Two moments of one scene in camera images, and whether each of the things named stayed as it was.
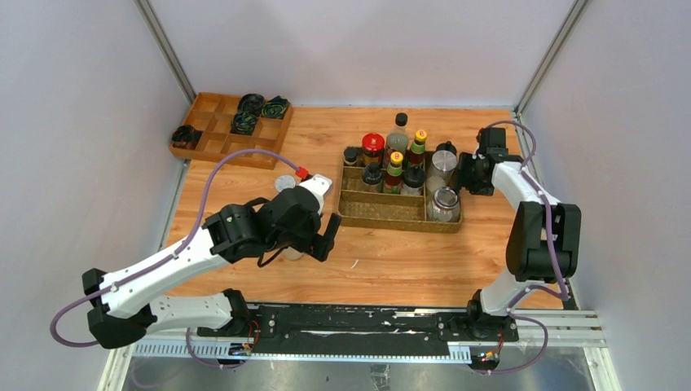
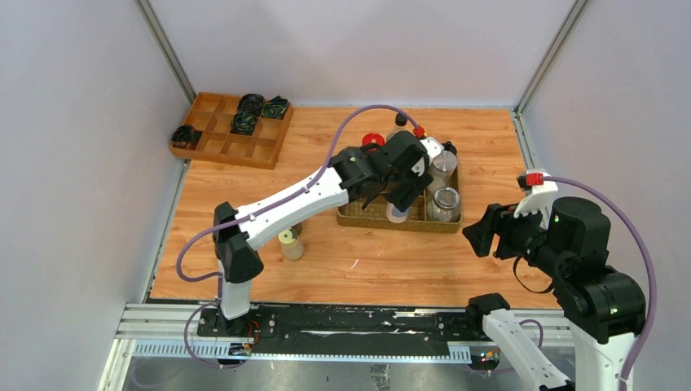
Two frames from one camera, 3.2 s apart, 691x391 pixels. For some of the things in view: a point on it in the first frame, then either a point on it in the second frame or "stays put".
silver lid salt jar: [284, 182] to [394, 214]
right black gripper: [466, 162] to [499, 217]
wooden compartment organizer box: [212, 115] stays put
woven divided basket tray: [359, 208] stays put
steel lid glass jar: [442, 172] stays put
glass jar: [446, 205] stays put
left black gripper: [321, 244] to [417, 179]
